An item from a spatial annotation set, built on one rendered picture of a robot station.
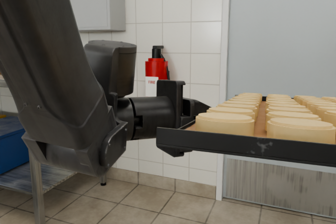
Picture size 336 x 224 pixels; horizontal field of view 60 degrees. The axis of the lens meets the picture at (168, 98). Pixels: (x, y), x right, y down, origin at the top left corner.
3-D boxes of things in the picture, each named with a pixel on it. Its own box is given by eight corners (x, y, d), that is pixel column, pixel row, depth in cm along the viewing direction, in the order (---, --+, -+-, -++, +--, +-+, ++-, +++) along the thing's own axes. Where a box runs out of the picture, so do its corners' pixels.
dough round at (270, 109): (272, 121, 38) (272, 105, 38) (314, 126, 35) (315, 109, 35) (260, 125, 34) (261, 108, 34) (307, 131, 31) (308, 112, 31)
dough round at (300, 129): (349, 152, 22) (352, 126, 22) (297, 156, 20) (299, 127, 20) (299, 138, 27) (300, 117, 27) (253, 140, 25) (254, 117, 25)
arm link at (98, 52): (28, 156, 30) (104, 174, 28) (24, 44, 27) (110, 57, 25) (86, 119, 41) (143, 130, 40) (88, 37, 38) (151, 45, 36)
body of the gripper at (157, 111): (166, 145, 45) (120, 150, 42) (167, 79, 44) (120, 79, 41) (187, 156, 39) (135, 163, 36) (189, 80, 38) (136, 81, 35)
